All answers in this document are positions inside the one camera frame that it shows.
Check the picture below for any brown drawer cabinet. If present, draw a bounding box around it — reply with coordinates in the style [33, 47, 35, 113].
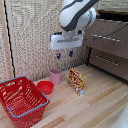
[83, 9, 128, 82]

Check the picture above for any red bowl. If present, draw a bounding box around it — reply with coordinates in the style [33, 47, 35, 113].
[36, 80, 55, 96]

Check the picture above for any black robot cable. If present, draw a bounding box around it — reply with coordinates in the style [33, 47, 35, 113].
[83, 22, 128, 41]

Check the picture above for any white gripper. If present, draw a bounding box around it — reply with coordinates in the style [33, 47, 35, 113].
[49, 30, 85, 61]

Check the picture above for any red plastic shopping basket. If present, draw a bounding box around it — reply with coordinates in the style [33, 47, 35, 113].
[0, 75, 51, 128]

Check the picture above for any pink mug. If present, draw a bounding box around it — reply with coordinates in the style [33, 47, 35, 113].
[50, 68, 66, 86]

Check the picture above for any yellow red cereal snack box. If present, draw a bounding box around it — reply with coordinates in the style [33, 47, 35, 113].
[67, 67, 88, 97]

